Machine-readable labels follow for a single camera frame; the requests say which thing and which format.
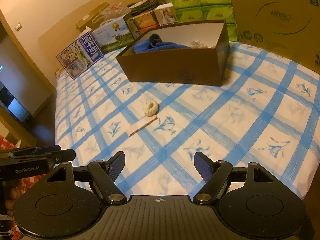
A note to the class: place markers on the dark screen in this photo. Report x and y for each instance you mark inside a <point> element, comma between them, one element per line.
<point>15,105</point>

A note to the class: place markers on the cream scrunchie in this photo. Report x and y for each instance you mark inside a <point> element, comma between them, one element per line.
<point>148,110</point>

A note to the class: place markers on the blue beanie with pompom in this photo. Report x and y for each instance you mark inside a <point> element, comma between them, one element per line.
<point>162,47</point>

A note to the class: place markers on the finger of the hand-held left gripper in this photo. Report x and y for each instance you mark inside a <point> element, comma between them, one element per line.
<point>62,156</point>
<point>45,149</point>

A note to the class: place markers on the white light switch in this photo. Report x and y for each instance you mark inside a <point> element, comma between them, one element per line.
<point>18,27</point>

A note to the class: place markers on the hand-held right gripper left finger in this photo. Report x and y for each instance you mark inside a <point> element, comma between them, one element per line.
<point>116,166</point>

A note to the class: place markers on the cream knitted item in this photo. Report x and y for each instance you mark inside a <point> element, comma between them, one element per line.
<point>200,44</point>

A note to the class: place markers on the clear plastic bag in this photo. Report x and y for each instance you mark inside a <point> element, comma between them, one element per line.
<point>115,11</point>

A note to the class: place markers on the red checked cloth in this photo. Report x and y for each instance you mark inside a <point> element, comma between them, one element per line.
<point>3,142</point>

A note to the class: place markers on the brown paper card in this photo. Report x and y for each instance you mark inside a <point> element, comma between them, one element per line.
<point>140,128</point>

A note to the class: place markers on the stack of green tissue packs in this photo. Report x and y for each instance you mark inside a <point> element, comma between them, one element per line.
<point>195,2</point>

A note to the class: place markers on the blue checked bedsheet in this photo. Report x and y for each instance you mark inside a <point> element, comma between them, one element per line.
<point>225,130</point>

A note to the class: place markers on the cow picture milk carton box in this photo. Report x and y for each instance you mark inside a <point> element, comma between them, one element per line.
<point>110,35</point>

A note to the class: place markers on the orange octagonal gift box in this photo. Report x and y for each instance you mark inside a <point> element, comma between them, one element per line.
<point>147,21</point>

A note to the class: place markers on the beige patterned cloth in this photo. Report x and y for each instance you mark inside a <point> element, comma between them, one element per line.
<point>59,72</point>

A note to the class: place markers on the small white photo box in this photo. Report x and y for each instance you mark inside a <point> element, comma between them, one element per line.
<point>166,16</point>

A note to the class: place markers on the blue cartoon milk carton box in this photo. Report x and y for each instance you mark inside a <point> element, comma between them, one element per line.
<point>80,55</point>

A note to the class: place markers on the large printed cardboard box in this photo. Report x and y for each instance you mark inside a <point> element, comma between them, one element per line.
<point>275,17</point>

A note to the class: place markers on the wooden headboard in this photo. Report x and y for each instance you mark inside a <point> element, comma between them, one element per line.
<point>75,12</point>

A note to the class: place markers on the long brown cardboard box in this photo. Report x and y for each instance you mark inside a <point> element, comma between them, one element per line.
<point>90,17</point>

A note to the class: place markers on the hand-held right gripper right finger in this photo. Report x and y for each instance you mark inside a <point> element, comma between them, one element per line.
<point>203,166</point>

